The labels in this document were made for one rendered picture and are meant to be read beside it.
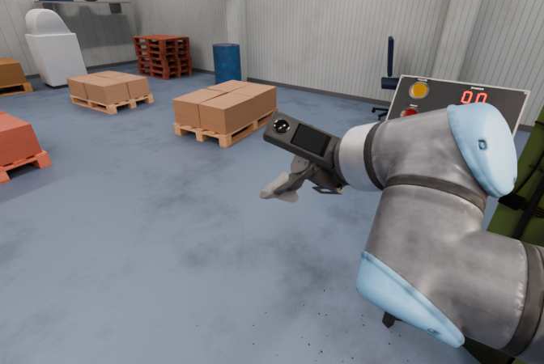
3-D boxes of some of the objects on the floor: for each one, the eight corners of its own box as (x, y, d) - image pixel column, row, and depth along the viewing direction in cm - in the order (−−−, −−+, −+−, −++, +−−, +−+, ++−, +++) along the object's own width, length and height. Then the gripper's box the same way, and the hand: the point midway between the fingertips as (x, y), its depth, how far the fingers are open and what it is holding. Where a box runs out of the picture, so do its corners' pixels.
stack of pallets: (194, 74, 665) (190, 36, 627) (167, 80, 612) (160, 40, 574) (166, 69, 723) (160, 34, 685) (138, 74, 670) (130, 36, 632)
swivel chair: (418, 115, 418) (437, 38, 369) (405, 126, 378) (426, 42, 329) (376, 107, 450) (389, 35, 401) (362, 116, 411) (374, 39, 362)
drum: (247, 84, 581) (245, 44, 545) (229, 89, 545) (226, 46, 509) (227, 80, 609) (225, 41, 573) (210, 85, 573) (206, 44, 537)
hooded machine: (78, 78, 623) (56, 8, 560) (91, 82, 592) (70, 8, 528) (41, 85, 574) (12, 9, 510) (54, 90, 542) (25, 9, 479)
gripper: (360, 238, 40) (281, 221, 57) (396, 119, 46) (314, 136, 63) (318, 213, 36) (245, 203, 53) (363, 87, 42) (285, 114, 59)
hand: (272, 160), depth 57 cm, fingers open, 14 cm apart
